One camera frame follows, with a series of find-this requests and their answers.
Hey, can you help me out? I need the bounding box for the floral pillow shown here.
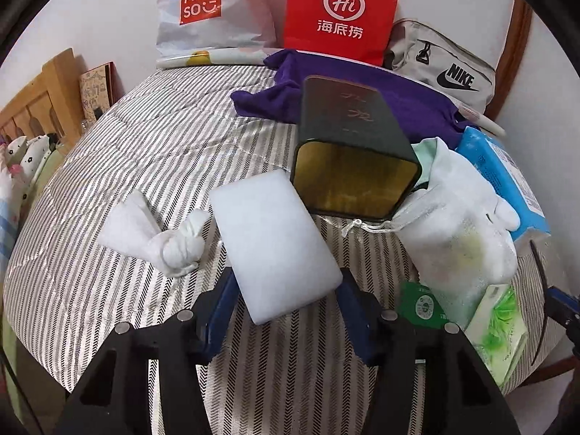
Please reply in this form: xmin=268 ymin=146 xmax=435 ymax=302
xmin=0 ymin=133 xmax=70 ymax=236

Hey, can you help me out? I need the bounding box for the blue tissue pack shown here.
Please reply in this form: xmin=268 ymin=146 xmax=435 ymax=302
xmin=455 ymin=127 xmax=552 ymax=242

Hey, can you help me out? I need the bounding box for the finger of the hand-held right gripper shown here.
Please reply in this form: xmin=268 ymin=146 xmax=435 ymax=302
xmin=546 ymin=286 xmax=580 ymax=331

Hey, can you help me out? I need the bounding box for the green wipes packet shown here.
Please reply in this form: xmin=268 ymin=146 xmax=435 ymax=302
xmin=398 ymin=281 xmax=448 ymax=330

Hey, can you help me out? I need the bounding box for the white pen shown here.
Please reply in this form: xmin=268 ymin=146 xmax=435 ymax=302
xmin=457 ymin=101 xmax=506 ymax=137

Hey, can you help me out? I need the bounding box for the white mesh drawstring bag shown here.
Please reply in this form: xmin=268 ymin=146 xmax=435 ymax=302
xmin=341 ymin=138 xmax=520 ymax=332

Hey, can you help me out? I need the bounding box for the wooden headboard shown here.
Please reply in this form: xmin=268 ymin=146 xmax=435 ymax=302
xmin=0 ymin=47 xmax=79 ymax=146

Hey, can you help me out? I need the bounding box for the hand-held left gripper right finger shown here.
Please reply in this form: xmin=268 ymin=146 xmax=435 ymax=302
xmin=337 ymin=267 xmax=522 ymax=435

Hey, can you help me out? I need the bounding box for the green and white tissue pack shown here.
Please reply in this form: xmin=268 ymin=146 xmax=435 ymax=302
xmin=464 ymin=283 xmax=529 ymax=389

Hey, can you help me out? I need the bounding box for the dark green tin box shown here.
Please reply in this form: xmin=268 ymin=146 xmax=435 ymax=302
xmin=290 ymin=75 xmax=423 ymax=220

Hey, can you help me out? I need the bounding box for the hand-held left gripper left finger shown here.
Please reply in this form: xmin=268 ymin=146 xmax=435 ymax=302
xmin=59 ymin=272 xmax=241 ymax=435

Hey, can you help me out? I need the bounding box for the red paper bag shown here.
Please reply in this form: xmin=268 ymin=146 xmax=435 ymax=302
xmin=283 ymin=0 xmax=403 ymax=68

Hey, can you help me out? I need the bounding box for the striped grey quilt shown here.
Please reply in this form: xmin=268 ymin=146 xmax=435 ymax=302
xmin=7 ymin=64 xmax=567 ymax=395

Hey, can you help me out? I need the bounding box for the white knotted cloth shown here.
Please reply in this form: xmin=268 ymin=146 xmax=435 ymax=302
xmin=99 ymin=190 xmax=212 ymax=279

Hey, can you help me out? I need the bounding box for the wooden door frame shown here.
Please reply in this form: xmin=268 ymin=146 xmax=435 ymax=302
xmin=484 ymin=0 xmax=534 ymax=119

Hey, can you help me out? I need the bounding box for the white foam sponge block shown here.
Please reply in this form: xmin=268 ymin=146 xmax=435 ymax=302
xmin=211 ymin=173 xmax=343 ymax=326

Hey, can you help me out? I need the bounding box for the purple towel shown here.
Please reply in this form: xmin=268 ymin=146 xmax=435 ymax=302
xmin=231 ymin=49 xmax=470 ymax=146

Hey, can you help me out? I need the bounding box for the grey waist bag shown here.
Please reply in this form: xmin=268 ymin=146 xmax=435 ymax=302
xmin=384 ymin=18 xmax=497 ymax=117

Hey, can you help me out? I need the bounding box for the white plastic shopping bag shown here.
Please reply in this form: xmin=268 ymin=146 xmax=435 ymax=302
xmin=156 ymin=0 xmax=291 ymax=62

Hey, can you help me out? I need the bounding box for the reddish wooden furniture edge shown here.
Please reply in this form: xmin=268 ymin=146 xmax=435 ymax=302
xmin=528 ymin=352 xmax=580 ymax=378

